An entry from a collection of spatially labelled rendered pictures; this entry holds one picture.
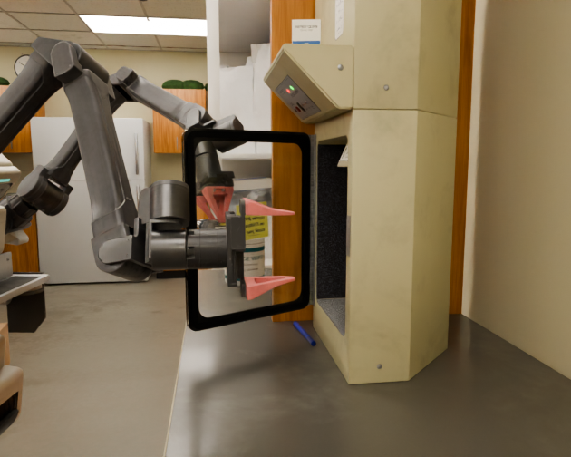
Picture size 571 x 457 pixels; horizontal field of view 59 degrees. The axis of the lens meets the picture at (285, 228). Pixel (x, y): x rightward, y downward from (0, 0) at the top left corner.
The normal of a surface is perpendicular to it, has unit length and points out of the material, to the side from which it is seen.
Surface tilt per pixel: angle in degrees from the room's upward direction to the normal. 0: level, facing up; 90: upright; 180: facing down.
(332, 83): 90
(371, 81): 90
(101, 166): 64
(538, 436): 0
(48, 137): 90
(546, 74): 90
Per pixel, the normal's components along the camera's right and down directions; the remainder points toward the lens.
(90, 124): -0.29, -0.32
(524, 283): -0.99, 0.02
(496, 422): 0.00, -0.99
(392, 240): 0.14, 0.13
